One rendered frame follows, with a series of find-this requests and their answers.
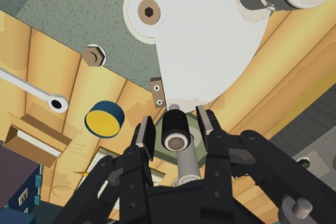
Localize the grey-green speckled press base plate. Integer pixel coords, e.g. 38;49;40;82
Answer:
15;0;163;99

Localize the open cardboard box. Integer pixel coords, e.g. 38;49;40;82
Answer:
3;101;82;169

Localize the black lever knob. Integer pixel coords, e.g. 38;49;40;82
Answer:
160;104;192;152

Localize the white ring spanner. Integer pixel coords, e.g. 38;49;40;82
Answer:
0;61;70;114

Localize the blue drawer cabinet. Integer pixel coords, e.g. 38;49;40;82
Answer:
0;135;43;224

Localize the blue and yellow round tin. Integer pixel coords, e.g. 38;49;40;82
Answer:
84;100;126;139

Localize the grey speckled machine plate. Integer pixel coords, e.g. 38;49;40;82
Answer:
292;118;336;197

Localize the grey knurled knob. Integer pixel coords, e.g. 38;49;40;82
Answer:
277;195;315;224

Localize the grey round rod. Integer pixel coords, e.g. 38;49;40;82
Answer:
176;140;202;186

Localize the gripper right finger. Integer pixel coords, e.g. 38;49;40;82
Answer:
195;105;336;224

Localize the brown hex socket pivot screw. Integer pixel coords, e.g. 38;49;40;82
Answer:
137;0;161;26

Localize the dark ribbed mat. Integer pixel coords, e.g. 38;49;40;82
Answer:
268;81;336;158

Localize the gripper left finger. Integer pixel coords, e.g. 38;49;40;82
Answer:
52;115;157;224

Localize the brown stop block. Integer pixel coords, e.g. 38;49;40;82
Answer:
149;77;167;109

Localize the white swing nest plate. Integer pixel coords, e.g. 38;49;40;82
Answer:
122;0;272;113

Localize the brown hex bolt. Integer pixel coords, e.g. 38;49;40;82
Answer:
81;44;107;68

